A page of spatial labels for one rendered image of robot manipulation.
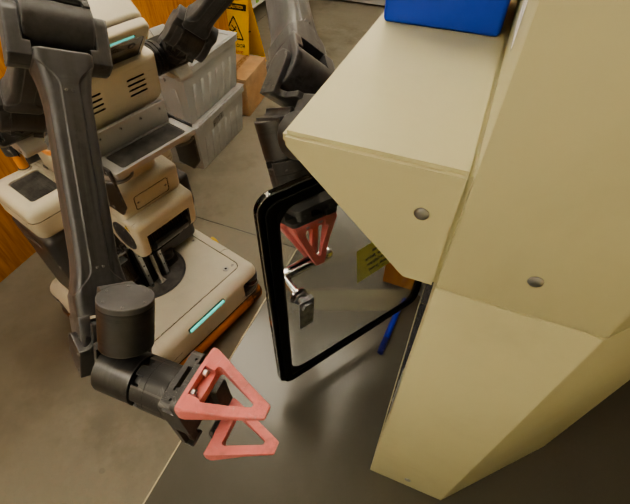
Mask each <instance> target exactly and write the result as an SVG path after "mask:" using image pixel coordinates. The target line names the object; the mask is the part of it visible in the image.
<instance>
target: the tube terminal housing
mask: <svg viewBox="0 0 630 504"><path fill-rule="evenodd" d="M523 1H524V0H518V1H517V5H516V9H515V13H514V17H513V21H512V25H511V29H510V33H509V37H508V41H507V45H506V49H505V54H504V58H503V62H502V66H501V70H500V74H499V78H498V82H497V86H496V90H495V94H494V98H493V102H492V107H491V111H490V115H489V119H488V123H487V127H486V131H485V135H484V139H483V143H482V147H481V151H480V155H479V159H478V164H477V168H476V172H475V176H474V179H473V182H472V185H471V188H470V190H469V193H468V196H467V199H466V202H465V204H464V207H463V210H462V213H461V216H460V218H459V221H458V224H457V227H456V230H455V232H454V235H453V238H452V241H451V244H450V246H449V249H448V252H447V255H446V258H445V260H444V263H443V266H442V269H441V272H440V274H439V277H438V280H437V283H433V287H432V290H431V293H430V296H429V299H428V303H427V305H426V304H425V305H426V308H425V311H424V314H423V317H422V320H421V323H420V325H419V328H418V331H417V334H416V337H415V340H414V342H413V345H412V348H411V351H410V354H409V357H408V360H407V362H406V365H405V368H404V371H403V375H402V378H401V382H400V385H399V388H398V391H397V394H396V397H395V400H394V402H393V405H392V408H391V411H390V413H389V414H388V411H389V407H390V404H391V401H392V397H393V394H394V390H395V387H396V383H397V380H398V377H399V373H400V370H401V366H402V363H403V359H404V356H405V352H406V349H407V346H408V342H409V339H410V335H411V332H412V328H413V325H414V322H415V318H416V315H417V311H418V308H419V305H418V308H417V311H416V314H415V318H414V321H413V324H412V328H411V331H410V335H409V338H408V341H407V345H406V348H405V352H404V355H403V358H402V362H401V365H400V369H399V372H398V376H397V379H396V382H395V386H394V389H393V393H392V396H391V399H390V403H389V406H388V410H387V413H386V416H385V420H384V423H383V427H382V430H381V434H380V437H379V440H378V444H377V447H376V451H375V454H374V457H373V461H372V464H371V468H370V470H372V471H374V472H376V473H379V474H381V475H383V476H386V477H388V478H390V479H393V480H395V481H397V482H400V483H402V484H404V485H406V486H409V487H411V488H413V489H416V490H418V491H420V492H423V493H425V494H427V495H430V496H432V497H434V498H437V499H439V500H442V499H444V498H446V497H448V496H450V495H452V494H454V493H456V492H458V491H459V490H461V489H463V488H465V487H467V486H469V485H471V484H473V483H475V482H477V481H479V480H480V479H482V478H484V477H486V476H488V475H490V474H492V473H494V472H496V471H498V470H500V469H501V468H503V467H505V466H507V465H509V464H511V463H513V462H515V461H517V460H519V459H521V458H522V457H524V456H526V455H528V454H530V453H532V452H534V451H536V450H538V449H540V448H542V447H543V446H545V445H546V444H547V443H549V442H550V441H551V440H553V439H554V438H555V437H556V436H558V435H559V434H560V433H562V432H563V431H564V430H566V429H567V428H568V427H569V426H571V425H572V424H573V423H575V422H576V421H577V420H578V419H580V418H581V417H582V416H584V415H585V414H586V413H588V412H589V411H590V410H591V409H593V408H594V407H595V406H597V405H598V404H599V403H600V402H602V401H603V400H604V399H606V398H607V397H608V396H610V395H611V394H612V393H613V392H615V391H616V390H617V389H619V388H620V387H621V386H622V385H624V384H625V383H626V382H628V381H629V380H630V0H528V3H527V6H526V9H525V11H524V14H523V17H522V20H521V23H520V26H519V29H518V32H517V35H516V38H515V41H514V44H513V47H512V49H511V45H512V41H513V36H514V32H515V27H516V23H517V19H518V16H519V13H520V10H521V7H522V4H523ZM510 49H511V52H510ZM509 54H510V55H509ZM387 414H388V417H387ZM386 418H387V419H386ZM385 421H386V422H385Z"/></svg>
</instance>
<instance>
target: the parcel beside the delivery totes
mask: <svg viewBox="0 0 630 504"><path fill-rule="evenodd" d="M266 75H267V70H266V58H265V57H260V56H251V55H243V54H236V83H241V84H244V85H243V88H244V91H243V92H242V115H244V116H251V114H252V113H253V112H254V110H255V109H256V108H257V106H258V105H259V104H260V102H261V101H262V100H263V98H264V97H265V96H263V95H262V94H260V91H261V88H262V85H263V83H264V80H265V77H266Z"/></svg>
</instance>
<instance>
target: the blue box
mask: <svg viewBox="0 0 630 504"><path fill-rule="evenodd" d="M510 1H511V0H385V9H384V19H385V20H386V21H391V22H397V23H404V24H411V25H418V26H425V27H432V28H439V29H445V30H452V31H459V32H466V33H473V34H480V35H486V36H493V37H495V36H498V35H499V34H500V32H501V30H502V26H503V23H504V20H505V17H506V14H507V11H508V7H509V4H510Z"/></svg>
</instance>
